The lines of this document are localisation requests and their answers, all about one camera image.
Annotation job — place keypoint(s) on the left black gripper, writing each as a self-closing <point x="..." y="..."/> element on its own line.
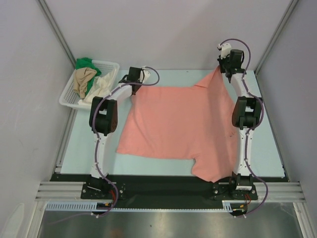
<point x="138" y="87"/>

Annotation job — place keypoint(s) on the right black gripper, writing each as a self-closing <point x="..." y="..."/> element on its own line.
<point x="226" y="68"/>

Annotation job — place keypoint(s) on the pink t shirt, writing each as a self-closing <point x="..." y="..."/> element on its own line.
<point x="184" y="123"/>

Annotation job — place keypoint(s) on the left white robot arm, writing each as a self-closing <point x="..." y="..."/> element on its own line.
<point x="103" y="121"/>

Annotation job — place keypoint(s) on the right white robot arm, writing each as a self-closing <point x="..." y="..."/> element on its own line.
<point x="246" y="116"/>

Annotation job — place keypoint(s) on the cream white t shirt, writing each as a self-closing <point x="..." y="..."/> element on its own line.
<point x="101" y="87"/>

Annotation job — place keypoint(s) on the beige t shirt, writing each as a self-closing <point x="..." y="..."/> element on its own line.
<point x="81" y="78"/>

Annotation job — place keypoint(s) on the green t shirt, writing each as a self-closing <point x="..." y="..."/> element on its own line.
<point x="87" y="62"/>

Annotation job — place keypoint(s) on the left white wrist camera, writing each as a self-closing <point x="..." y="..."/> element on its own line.
<point x="144" y="75"/>

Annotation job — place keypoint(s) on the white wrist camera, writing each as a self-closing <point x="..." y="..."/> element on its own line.
<point x="224" y="49"/>
<point x="144" y="75"/>

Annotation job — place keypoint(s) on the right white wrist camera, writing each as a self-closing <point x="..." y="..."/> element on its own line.
<point x="224" y="49"/>

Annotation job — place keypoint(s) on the right aluminium corner post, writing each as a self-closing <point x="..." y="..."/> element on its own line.
<point x="276" y="35"/>

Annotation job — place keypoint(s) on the aluminium corner post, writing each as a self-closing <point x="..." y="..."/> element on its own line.
<point x="44" y="7"/>
<point x="276" y="35"/>

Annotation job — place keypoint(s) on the left aluminium corner post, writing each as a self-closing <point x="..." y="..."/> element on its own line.
<point x="44" y="7"/>

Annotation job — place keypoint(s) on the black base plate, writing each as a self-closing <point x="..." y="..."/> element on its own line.
<point x="158" y="192"/>

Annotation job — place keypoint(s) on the white slotted cable duct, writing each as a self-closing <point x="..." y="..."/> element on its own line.
<point x="101" y="207"/>

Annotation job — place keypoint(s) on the aluminium frame rail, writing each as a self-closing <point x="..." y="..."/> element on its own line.
<point x="75" y="191"/>

